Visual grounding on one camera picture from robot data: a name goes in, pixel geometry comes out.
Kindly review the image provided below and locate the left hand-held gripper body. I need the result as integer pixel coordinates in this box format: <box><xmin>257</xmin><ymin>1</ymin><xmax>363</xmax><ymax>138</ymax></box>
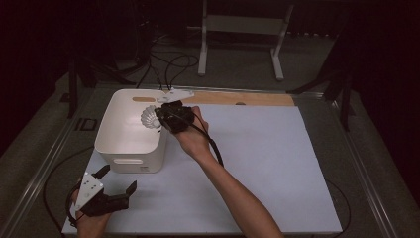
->
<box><xmin>74</xmin><ymin>171</ymin><xmax>131</xmax><ymax>218</ymax></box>

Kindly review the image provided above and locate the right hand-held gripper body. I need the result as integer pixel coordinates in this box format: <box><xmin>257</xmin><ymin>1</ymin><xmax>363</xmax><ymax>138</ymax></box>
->
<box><xmin>155</xmin><ymin>88</ymin><xmax>196</xmax><ymax>135</ymax></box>

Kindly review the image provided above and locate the white feather shuttlecock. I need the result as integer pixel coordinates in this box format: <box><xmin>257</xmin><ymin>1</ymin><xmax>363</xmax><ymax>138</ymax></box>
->
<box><xmin>140</xmin><ymin>104</ymin><xmax>162</xmax><ymax>130</ymax></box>

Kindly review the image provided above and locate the white plastic storage bin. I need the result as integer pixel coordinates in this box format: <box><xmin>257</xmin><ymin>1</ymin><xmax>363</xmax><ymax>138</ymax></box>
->
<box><xmin>94</xmin><ymin>88</ymin><xmax>169</xmax><ymax>174</ymax></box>

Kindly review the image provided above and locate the person's right hand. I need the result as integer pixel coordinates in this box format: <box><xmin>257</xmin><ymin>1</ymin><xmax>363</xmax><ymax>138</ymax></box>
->
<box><xmin>173</xmin><ymin>105</ymin><xmax>213</xmax><ymax>162</ymax></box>

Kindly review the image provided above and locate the person's left hand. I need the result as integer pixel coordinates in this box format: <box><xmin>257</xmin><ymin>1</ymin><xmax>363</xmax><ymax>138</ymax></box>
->
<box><xmin>70</xmin><ymin>187</ymin><xmax>113</xmax><ymax>238</ymax></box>

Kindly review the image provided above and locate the black stand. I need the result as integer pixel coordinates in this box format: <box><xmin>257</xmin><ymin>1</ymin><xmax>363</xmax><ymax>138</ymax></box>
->
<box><xmin>286</xmin><ymin>33</ymin><xmax>357</xmax><ymax>133</ymax></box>
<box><xmin>67</xmin><ymin>59</ymin><xmax>137</xmax><ymax>119</ymax></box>

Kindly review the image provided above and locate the white metal stand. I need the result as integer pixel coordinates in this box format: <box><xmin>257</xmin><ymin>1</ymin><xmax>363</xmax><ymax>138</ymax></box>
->
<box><xmin>187</xmin><ymin>0</ymin><xmax>295</xmax><ymax>82</ymax></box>

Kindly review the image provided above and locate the white table sheet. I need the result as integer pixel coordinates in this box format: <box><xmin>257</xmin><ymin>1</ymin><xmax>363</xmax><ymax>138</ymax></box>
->
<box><xmin>61</xmin><ymin>102</ymin><xmax>344</xmax><ymax>236</ymax></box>

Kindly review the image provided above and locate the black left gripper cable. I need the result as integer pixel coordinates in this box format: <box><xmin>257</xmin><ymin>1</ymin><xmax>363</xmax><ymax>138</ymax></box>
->
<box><xmin>42</xmin><ymin>145</ymin><xmax>97</xmax><ymax>234</ymax></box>

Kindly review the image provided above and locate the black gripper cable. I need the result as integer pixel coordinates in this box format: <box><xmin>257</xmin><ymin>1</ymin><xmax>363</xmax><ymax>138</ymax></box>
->
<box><xmin>42</xmin><ymin>145</ymin><xmax>97</xmax><ymax>234</ymax></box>
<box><xmin>162</xmin><ymin>110</ymin><xmax>352</xmax><ymax>237</ymax></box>

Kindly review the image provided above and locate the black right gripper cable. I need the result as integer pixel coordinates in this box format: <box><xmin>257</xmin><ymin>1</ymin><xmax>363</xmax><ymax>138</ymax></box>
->
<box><xmin>162</xmin><ymin>110</ymin><xmax>352</xmax><ymax>237</ymax></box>

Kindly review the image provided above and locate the black floor cable bundle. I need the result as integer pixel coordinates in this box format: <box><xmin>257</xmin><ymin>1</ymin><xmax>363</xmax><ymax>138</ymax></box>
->
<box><xmin>112</xmin><ymin>19</ymin><xmax>200</xmax><ymax>91</ymax></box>

